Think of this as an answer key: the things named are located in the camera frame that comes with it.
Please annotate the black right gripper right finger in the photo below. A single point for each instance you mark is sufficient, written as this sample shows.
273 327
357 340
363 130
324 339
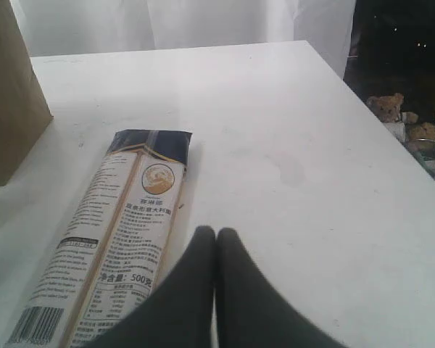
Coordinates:
250 312

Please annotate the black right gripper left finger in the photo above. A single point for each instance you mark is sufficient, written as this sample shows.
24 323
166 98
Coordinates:
179 312

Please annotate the spaghetti pasta package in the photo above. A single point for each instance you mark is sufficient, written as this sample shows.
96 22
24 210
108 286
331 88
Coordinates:
107 260

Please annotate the brown paper bag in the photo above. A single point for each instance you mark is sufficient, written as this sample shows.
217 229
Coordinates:
24 112

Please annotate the brown teddy bear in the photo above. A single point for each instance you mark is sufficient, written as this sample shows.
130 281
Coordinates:
386 108
422 135

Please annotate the white backdrop curtain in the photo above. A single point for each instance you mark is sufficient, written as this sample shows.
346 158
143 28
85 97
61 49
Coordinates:
84 27

